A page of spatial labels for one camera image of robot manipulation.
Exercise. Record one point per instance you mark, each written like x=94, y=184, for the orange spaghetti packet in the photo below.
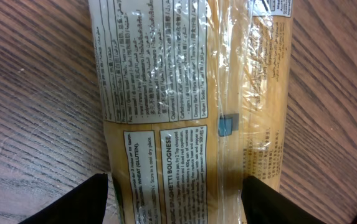
x=194, y=97

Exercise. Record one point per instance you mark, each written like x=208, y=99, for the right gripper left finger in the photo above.
x=85, y=204

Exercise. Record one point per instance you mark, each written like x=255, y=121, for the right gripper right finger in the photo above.
x=264, y=205

